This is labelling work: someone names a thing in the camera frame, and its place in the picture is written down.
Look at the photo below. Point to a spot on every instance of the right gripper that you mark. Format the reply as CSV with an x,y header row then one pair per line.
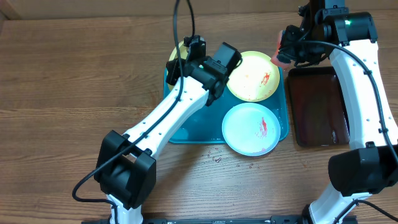
x,y
285,54

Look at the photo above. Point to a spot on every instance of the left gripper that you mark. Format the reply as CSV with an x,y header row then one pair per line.
x,y
172,67

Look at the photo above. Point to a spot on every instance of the yellow plate top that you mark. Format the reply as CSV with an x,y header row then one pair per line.
x,y
255,79

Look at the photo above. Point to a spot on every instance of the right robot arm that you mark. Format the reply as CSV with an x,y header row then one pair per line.
x,y
349,40

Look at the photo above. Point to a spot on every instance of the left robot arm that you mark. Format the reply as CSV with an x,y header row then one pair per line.
x,y
127,162

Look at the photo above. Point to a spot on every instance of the teal plastic tray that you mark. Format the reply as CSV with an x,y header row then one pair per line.
x,y
204,126

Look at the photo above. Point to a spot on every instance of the black rectangular tray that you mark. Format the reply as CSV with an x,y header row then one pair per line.
x,y
318,107

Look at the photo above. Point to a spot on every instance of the light blue plate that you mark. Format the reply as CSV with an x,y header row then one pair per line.
x,y
251,129

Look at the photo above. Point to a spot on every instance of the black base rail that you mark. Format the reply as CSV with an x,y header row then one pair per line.
x,y
288,219

